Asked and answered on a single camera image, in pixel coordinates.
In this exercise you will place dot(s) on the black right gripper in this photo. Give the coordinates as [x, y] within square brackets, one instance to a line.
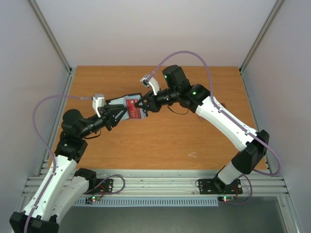
[152, 101]

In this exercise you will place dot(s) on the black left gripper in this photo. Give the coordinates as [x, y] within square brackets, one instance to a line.
[110, 120]

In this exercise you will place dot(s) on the black leather card holder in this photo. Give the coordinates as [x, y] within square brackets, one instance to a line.
[122, 100]

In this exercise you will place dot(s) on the red credit card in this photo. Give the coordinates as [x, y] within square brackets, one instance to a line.
[133, 111]

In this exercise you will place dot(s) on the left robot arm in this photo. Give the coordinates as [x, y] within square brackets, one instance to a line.
[52, 200]

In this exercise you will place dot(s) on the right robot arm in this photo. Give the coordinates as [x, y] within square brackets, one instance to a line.
[196, 98]

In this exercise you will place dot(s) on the left circuit board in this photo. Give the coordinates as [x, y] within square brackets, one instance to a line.
[92, 199]

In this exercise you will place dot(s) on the circuit board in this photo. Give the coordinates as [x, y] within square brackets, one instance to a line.
[226, 198]
[92, 199]

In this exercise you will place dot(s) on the right circuit board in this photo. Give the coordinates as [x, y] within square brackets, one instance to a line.
[226, 198]

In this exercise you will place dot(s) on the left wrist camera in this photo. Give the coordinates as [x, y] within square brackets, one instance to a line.
[98, 101]

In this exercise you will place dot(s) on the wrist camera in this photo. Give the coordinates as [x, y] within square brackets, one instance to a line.
[149, 81]
[98, 101]

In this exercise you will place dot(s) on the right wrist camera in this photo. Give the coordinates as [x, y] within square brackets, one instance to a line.
[149, 81]

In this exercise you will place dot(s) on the aluminium rail frame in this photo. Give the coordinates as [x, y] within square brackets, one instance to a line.
[183, 183]

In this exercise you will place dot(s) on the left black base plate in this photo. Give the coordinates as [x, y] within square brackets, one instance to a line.
[105, 186]

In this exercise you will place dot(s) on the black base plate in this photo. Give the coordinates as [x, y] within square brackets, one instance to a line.
[105, 186]
[207, 186]

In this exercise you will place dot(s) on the grey slotted cable duct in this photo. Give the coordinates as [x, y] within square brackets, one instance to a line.
[148, 202]

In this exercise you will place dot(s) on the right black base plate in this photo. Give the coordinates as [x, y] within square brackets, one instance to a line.
[207, 186]

